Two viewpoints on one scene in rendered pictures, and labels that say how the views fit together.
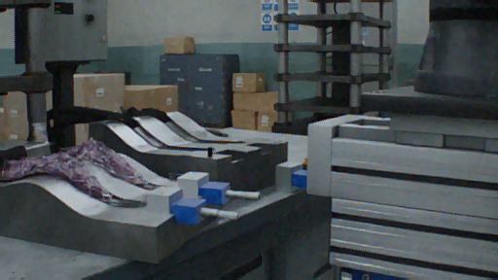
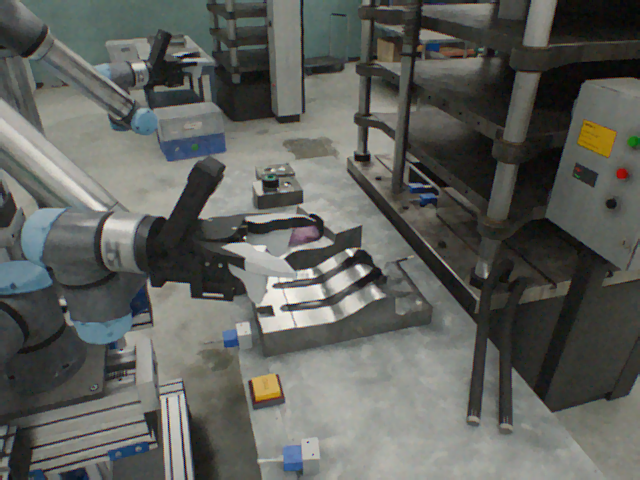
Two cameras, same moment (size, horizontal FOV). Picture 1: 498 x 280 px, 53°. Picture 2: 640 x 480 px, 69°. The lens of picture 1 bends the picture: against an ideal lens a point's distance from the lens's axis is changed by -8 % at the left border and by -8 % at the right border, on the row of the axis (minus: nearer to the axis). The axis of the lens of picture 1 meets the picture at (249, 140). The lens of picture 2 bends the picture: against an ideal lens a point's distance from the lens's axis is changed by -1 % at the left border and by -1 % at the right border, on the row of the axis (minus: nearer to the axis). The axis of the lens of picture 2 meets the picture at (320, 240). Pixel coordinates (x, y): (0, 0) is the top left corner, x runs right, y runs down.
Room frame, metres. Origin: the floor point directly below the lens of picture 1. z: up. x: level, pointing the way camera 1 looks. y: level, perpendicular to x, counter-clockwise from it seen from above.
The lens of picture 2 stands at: (1.89, -0.71, 1.74)
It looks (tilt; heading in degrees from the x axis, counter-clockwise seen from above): 31 degrees down; 129
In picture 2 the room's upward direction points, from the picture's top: straight up
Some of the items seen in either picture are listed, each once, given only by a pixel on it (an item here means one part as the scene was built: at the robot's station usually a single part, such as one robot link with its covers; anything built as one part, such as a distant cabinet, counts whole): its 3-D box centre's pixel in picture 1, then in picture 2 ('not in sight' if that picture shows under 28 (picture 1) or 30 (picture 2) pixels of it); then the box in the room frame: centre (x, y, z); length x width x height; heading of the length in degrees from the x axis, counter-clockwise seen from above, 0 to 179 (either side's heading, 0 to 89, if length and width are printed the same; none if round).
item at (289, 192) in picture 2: not in sight; (277, 192); (0.54, 0.63, 0.84); 0.20 x 0.15 x 0.07; 56
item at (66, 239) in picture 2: not in sight; (77, 240); (1.32, -0.51, 1.43); 0.11 x 0.08 x 0.09; 32
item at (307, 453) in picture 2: not in sight; (288, 458); (1.45, -0.28, 0.83); 0.13 x 0.05 x 0.05; 45
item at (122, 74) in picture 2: not in sight; (112, 78); (0.51, 0.00, 1.43); 0.11 x 0.08 x 0.09; 84
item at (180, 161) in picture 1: (165, 148); (338, 294); (1.22, 0.19, 0.87); 0.50 x 0.26 x 0.14; 56
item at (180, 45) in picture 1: (179, 45); not in sight; (8.52, 1.11, 1.26); 0.42 x 0.33 x 0.29; 61
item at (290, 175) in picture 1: (308, 179); (227, 338); (1.07, -0.12, 0.83); 0.13 x 0.05 x 0.05; 54
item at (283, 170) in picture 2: not in sight; (275, 175); (0.39, 0.77, 0.83); 0.17 x 0.13 x 0.06; 56
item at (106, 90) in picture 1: (62, 121); not in sight; (5.13, 1.87, 0.47); 1.22 x 0.80 x 0.94; 65
